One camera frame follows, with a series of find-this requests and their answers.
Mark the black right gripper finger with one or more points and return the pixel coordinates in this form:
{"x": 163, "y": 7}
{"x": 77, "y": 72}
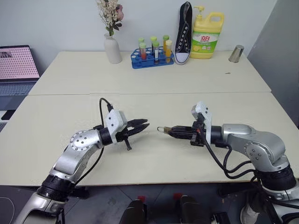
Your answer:
{"x": 182, "y": 135}
{"x": 183, "y": 129}

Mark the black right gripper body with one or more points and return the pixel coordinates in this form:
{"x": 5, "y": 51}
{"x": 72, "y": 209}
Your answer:
{"x": 198, "y": 136}

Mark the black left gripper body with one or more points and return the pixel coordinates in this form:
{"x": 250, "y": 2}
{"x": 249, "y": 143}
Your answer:
{"x": 129, "y": 131}

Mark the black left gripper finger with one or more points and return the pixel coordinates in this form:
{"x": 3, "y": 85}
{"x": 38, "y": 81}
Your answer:
{"x": 141, "y": 128}
{"x": 139, "y": 122}

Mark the brass padlock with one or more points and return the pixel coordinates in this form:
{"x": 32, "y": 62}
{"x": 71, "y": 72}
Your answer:
{"x": 166, "y": 130}

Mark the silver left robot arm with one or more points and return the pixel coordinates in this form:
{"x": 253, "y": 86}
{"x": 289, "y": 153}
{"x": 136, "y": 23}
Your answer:
{"x": 79, "y": 142}

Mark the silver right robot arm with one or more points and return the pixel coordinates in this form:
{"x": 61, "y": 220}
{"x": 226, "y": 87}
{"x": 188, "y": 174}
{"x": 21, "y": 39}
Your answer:
{"x": 257, "y": 142}

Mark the blue test tube rack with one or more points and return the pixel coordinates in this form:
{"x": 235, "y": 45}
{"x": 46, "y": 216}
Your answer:
{"x": 140, "y": 63}

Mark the green-capped tube, orange-red liquid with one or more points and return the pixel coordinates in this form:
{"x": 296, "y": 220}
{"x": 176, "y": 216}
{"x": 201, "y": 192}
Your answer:
{"x": 143, "y": 52}

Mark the green-capped tube, white label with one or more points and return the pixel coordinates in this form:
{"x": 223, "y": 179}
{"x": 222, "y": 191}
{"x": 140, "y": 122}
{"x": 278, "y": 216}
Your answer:
{"x": 156, "y": 53}

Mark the dark rounded shape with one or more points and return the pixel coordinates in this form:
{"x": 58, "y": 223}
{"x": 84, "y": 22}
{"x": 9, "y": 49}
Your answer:
{"x": 189, "y": 210}
{"x": 136, "y": 213}

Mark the white ceramic vase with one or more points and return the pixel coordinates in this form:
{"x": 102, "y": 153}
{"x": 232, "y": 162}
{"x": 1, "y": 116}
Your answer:
{"x": 112, "y": 50}

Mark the green-capped tube, red liquid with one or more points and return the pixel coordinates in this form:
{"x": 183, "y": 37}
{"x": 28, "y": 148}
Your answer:
{"x": 141, "y": 40}

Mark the green-capped tube, orange liquid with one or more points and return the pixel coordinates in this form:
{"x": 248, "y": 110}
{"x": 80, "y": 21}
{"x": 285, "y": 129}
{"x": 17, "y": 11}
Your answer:
{"x": 165, "y": 44}

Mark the green-capped test tube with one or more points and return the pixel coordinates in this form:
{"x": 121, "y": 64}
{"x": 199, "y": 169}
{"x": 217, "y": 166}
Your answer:
{"x": 153, "y": 38}

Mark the black canvas sneaker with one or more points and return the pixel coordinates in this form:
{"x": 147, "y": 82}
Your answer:
{"x": 183, "y": 42}

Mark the steel cup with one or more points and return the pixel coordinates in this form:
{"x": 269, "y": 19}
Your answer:
{"x": 236, "y": 54}

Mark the white shoe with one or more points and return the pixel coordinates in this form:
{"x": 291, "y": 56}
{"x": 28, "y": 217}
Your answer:
{"x": 248, "y": 213}

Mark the yellow detergent pump bottle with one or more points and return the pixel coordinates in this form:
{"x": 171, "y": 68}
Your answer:
{"x": 205, "y": 39}

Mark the dried flower bouquet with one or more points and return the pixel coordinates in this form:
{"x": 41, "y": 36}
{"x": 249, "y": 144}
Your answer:
{"x": 109, "y": 16}

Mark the grey laptop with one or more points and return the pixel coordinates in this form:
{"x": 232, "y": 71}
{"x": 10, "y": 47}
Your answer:
{"x": 16, "y": 65}

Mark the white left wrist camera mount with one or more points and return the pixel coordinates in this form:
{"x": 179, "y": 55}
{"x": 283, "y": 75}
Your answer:
{"x": 114, "y": 122}

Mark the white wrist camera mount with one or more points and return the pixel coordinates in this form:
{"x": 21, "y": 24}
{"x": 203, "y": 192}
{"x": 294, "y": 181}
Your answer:
{"x": 114, "y": 122}
{"x": 207, "y": 116}

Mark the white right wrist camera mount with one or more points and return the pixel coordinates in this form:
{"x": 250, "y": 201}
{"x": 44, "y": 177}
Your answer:
{"x": 207, "y": 116}

